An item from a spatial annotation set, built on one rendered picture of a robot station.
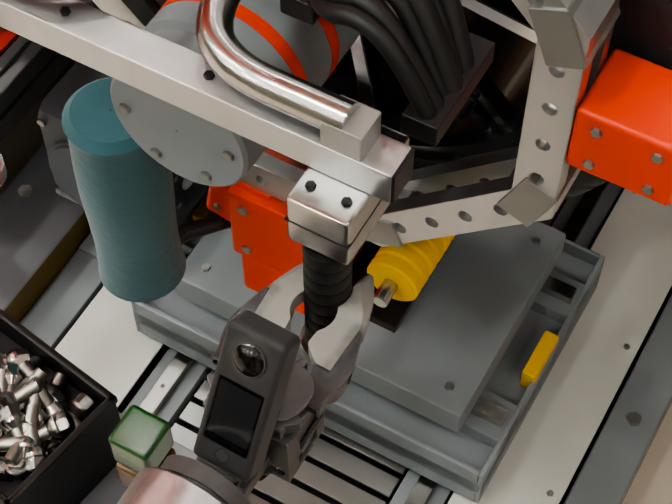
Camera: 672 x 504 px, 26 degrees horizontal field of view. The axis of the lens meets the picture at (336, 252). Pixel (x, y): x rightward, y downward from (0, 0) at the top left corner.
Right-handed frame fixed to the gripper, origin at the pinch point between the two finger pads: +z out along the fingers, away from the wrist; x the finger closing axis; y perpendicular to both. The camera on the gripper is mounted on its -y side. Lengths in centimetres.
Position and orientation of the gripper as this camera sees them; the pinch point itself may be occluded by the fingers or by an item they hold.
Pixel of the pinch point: (340, 273)
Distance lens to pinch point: 108.7
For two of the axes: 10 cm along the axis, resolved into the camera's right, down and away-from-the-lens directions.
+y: 0.0, 5.6, 8.3
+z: 4.9, -7.2, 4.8
